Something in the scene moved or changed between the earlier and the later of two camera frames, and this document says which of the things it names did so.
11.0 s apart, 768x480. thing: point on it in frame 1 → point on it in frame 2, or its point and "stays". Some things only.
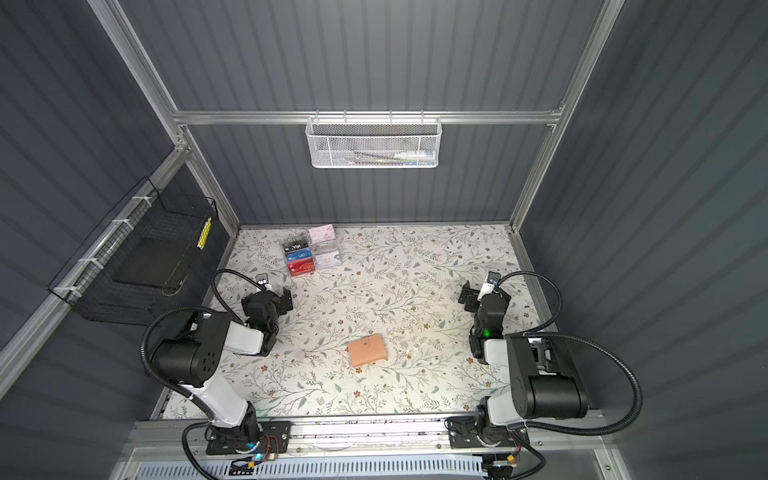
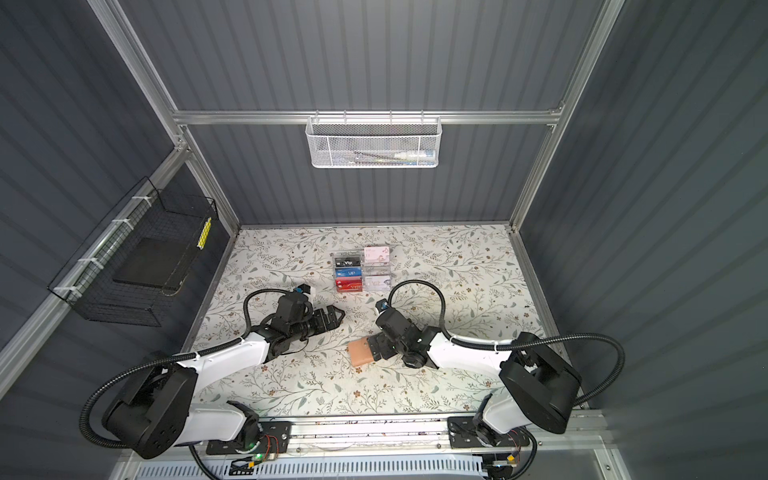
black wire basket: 141,264 stays
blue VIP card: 299,255 → 348,272
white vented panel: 423,469 stays
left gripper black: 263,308 → 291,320
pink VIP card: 321,233 → 377,254
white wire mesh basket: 373,142 stays
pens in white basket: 406,157 stays
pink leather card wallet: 367,350 stays
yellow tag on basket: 204,233 stays
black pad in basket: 156,262 stays
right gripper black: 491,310 → 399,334
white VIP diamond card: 327,260 → 377,282
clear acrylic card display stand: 319,250 → 362,269
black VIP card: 289,246 → 347,261
